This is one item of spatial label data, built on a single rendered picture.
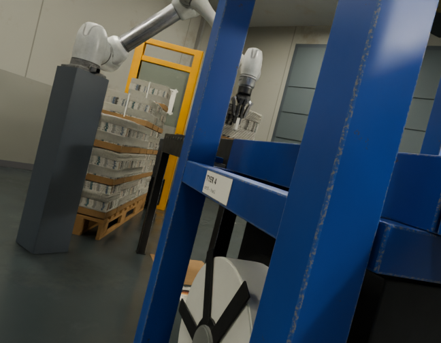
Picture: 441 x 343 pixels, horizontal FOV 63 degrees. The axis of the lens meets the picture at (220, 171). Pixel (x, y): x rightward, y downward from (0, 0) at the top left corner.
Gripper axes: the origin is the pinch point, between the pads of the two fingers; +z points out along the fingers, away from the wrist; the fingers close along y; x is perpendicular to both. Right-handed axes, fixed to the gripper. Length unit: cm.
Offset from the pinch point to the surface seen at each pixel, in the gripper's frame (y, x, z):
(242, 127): -5.9, -4.3, 0.4
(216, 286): 43, 121, 44
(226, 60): 42, 90, -5
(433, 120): -41, 84, -12
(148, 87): 29, -179, -30
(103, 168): 58, -67, 46
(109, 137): 58, -66, 24
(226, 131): 3.1, -4.0, 5.2
